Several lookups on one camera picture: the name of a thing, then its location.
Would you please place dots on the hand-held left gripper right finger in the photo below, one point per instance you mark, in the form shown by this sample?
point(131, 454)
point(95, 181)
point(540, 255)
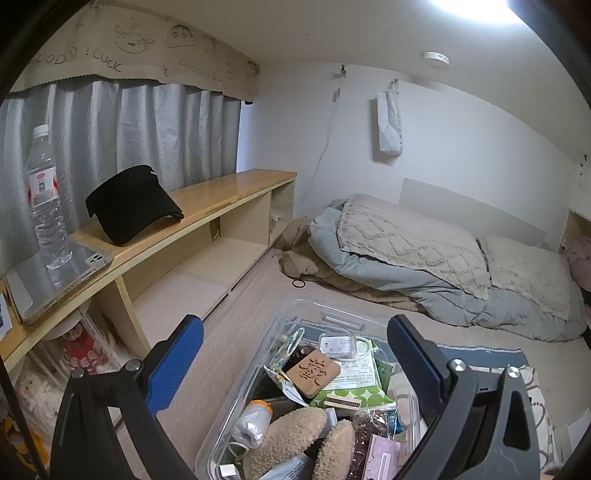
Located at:
point(415, 364)

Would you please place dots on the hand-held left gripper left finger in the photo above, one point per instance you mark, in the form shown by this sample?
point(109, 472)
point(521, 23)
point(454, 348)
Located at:
point(178, 364)

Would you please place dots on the clear plastic storage box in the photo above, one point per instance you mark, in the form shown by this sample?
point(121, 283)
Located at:
point(240, 406)

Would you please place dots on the white thread spool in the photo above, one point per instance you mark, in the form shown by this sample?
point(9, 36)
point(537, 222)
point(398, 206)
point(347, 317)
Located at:
point(251, 422)

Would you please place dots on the green white patterned packet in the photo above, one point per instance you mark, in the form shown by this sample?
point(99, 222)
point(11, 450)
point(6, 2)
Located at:
point(364, 397)

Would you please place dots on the blue packet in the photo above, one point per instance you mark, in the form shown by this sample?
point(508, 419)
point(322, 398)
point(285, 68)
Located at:
point(396, 422)

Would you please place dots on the cartoon printed blanket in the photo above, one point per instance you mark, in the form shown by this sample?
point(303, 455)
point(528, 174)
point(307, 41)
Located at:
point(485, 357)

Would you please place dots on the clear bag with brown item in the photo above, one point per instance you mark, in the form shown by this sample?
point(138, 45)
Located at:
point(369, 424)

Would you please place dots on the grey duvet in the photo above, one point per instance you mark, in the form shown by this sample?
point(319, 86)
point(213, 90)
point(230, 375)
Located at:
point(415, 286)

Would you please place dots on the small white packaged box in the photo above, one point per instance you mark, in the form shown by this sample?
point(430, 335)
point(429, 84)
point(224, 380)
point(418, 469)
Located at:
point(337, 346)

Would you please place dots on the red white packaged plush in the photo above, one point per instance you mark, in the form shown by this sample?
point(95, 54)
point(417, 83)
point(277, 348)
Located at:
point(87, 350)

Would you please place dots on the carved wooden tag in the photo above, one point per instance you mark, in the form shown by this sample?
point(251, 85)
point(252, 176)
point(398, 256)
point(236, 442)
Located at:
point(311, 374)

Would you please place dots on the clear glittery wrapped item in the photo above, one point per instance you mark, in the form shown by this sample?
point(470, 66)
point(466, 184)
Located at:
point(286, 346)

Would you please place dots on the beige textured pillow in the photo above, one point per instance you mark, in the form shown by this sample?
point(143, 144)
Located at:
point(406, 240)
point(526, 272)

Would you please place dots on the silver smartphone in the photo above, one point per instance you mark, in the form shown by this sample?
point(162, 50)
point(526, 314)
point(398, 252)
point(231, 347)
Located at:
point(83, 267)

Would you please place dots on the beige fleece slippers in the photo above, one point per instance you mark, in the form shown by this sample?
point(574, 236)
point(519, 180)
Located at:
point(295, 434)

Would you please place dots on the white plush toy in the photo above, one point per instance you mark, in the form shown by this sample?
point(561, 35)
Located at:
point(41, 397)

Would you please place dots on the brown fleece blanket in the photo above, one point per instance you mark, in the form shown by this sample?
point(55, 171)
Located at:
point(300, 263)

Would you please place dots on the white headboard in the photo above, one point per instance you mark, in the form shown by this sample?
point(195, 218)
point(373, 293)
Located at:
point(461, 207)

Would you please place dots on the black visor cap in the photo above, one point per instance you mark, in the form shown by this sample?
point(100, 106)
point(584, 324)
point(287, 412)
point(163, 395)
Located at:
point(129, 203)

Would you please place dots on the wooden bedside shelf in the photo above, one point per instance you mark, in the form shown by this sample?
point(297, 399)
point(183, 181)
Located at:
point(207, 198)

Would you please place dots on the wooden open cupboard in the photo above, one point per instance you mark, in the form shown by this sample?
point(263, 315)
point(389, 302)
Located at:
point(572, 221)

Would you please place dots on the clear water bottle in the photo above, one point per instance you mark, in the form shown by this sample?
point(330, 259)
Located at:
point(44, 184)

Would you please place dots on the grey curtain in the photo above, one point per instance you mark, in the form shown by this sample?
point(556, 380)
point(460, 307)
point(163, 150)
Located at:
point(138, 134)

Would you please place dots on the white hanging paper bag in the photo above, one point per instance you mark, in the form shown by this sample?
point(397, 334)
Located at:
point(388, 124)

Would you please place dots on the round white ceiling fixture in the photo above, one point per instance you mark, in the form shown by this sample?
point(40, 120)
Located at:
point(436, 59)

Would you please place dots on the beige printed valance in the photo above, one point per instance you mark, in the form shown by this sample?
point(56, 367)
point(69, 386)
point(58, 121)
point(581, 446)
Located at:
point(138, 50)

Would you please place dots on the bright ceiling lamp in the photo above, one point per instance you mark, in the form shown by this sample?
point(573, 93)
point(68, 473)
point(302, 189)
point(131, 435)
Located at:
point(471, 5)

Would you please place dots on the metal wall clip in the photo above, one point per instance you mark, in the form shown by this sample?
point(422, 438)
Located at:
point(340, 71)
point(584, 164)

